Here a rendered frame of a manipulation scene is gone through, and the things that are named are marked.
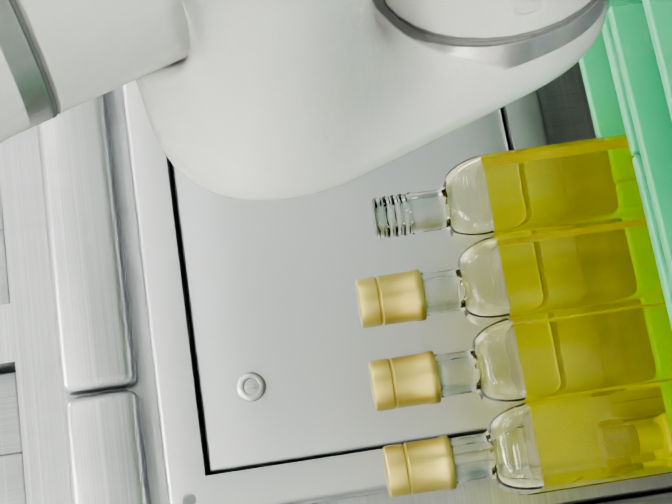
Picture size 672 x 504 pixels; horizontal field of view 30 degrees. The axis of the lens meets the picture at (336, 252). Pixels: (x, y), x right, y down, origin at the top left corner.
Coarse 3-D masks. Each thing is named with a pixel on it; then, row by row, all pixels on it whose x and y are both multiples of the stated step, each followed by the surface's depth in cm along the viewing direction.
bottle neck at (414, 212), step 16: (416, 192) 87; (432, 192) 87; (384, 208) 86; (400, 208) 86; (416, 208) 86; (432, 208) 86; (384, 224) 86; (400, 224) 86; (416, 224) 86; (432, 224) 86
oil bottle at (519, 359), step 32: (512, 320) 83; (544, 320) 83; (576, 320) 83; (608, 320) 83; (640, 320) 83; (480, 352) 83; (512, 352) 82; (544, 352) 82; (576, 352) 82; (608, 352) 82; (640, 352) 82; (480, 384) 83; (512, 384) 81; (544, 384) 81; (576, 384) 81; (608, 384) 82; (640, 384) 83
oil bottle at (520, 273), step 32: (576, 224) 85; (608, 224) 84; (640, 224) 84; (480, 256) 84; (512, 256) 84; (544, 256) 84; (576, 256) 84; (608, 256) 84; (640, 256) 84; (480, 288) 83; (512, 288) 83; (544, 288) 83; (576, 288) 83; (608, 288) 83; (640, 288) 83; (480, 320) 85
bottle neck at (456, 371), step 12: (444, 360) 83; (456, 360) 83; (468, 360) 83; (444, 372) 83; (456, 372) 83; (468, 372) 83; (444, 384) 83; (456, 384) 83; (468, 384) 83; (444, 396) 84
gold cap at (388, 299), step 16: (416, 272) 85; (368, 288) 84; (384, 288) 84; (400, 288) 84; (416, 288) 84; (368, 304) 84; (384, 304) 84; (400, 304) 84; (416, 304) 84; (368, 320) 84; (384, 320) 85; (400, 320) 85; (416, 320) 85
